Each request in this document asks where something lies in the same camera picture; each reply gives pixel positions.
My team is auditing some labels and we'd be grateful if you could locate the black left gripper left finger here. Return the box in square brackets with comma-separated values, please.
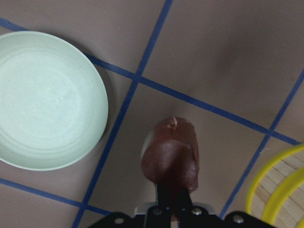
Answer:
[144, 184, 172, 228]

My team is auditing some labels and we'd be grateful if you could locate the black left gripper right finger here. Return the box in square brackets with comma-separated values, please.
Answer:
[178, 190, 215, 228]

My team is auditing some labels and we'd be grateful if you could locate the brown red bun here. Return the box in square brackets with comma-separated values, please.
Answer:
[141, 116, 200, 221]

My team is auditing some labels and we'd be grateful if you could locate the pale green plate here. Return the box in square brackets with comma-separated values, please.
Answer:
[0, 31, 109, 171]

